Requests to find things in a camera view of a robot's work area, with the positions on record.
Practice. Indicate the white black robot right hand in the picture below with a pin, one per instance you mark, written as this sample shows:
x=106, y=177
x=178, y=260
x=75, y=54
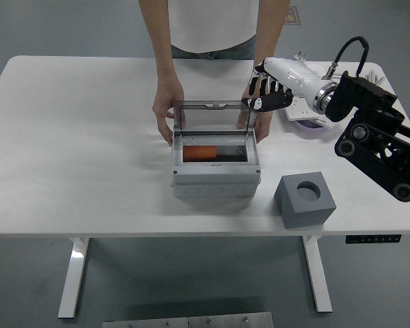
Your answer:
x=294, y=77

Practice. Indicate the person's left hand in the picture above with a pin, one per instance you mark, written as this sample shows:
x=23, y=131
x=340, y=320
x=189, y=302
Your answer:
x=263, y=123

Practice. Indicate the person's right hand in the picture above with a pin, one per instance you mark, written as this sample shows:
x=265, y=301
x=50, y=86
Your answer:
x=165, y=102

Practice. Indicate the smoky transparent box lid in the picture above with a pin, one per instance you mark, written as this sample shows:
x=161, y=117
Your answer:
x=212, y=116

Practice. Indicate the orange cylinder battery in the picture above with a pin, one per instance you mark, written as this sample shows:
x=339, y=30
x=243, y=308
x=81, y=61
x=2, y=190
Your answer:
x=200, y=153

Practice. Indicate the grey plastic junction box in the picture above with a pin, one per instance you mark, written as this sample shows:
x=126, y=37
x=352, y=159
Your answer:
x=215, y=179

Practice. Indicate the person's right forearm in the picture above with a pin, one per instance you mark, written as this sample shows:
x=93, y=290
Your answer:
x=162, y=44

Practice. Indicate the person's left forearm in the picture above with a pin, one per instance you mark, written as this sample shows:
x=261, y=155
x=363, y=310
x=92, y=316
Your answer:
x=270, y=30

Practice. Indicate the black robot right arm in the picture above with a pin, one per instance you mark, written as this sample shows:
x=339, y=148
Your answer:
x=372, y=99

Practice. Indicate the narrow white socket bar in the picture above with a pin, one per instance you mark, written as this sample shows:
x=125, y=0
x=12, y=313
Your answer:
x=314, y=67

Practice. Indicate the purple round bowl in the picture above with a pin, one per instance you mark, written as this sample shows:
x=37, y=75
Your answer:
x=311, y=129

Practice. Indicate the brown floor sign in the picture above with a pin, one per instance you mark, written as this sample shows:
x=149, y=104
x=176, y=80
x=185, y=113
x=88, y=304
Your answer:
x=292, y=15

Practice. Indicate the person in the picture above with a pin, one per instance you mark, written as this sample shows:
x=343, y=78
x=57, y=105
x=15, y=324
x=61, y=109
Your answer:
x=212, y=24

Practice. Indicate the grey block with round hole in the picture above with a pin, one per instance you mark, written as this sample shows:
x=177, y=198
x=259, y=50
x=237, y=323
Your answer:
x=304, y=213

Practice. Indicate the black table control panel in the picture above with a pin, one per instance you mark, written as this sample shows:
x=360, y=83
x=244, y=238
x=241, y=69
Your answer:
x=372, y=239

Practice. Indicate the white table leg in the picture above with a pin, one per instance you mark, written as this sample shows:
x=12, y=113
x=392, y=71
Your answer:
x=317, y=273
x=74, y=273

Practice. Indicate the grey metal plate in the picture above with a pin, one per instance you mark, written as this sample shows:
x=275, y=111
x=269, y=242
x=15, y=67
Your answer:
x=188, y=321

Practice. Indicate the white wall socket panel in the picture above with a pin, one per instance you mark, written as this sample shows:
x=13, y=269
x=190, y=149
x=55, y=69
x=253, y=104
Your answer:
x=304, y=112

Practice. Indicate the plain white switch panel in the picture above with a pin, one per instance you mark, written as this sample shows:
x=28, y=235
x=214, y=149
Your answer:
x=329, y=123

